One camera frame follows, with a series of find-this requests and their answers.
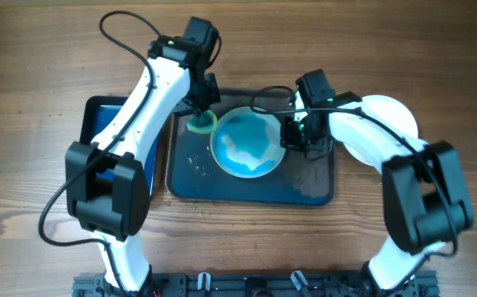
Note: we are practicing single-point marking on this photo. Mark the black water tray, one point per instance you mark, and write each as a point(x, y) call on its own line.
point(98, 114)

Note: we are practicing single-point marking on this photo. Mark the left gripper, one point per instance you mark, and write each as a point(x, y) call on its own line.
point(214, 93)

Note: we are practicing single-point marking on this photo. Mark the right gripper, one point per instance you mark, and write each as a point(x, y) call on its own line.
point(288, 139)

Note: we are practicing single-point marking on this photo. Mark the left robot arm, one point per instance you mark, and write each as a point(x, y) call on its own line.
point(106, 187)

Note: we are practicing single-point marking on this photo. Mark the green yellow sponge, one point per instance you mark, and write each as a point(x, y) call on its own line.
point(202, 123)

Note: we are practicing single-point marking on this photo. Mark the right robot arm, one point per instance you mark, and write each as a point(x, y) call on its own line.
point(426, 203)

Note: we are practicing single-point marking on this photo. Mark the white plate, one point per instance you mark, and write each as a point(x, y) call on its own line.
point(393, 112)
point(246, 144)

